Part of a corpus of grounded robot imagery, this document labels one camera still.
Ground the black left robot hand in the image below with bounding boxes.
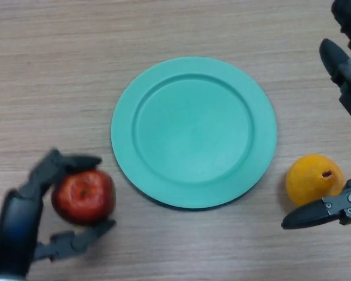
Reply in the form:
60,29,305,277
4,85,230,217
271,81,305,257
0,149,117,281

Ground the red apple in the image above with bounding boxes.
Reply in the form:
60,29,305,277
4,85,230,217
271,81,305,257
50,169,116,227

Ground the green round plate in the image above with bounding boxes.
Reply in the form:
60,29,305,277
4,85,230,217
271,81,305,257
111,56,278,210

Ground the yellow orange pear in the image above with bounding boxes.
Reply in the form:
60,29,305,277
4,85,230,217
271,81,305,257
285,154,346,206

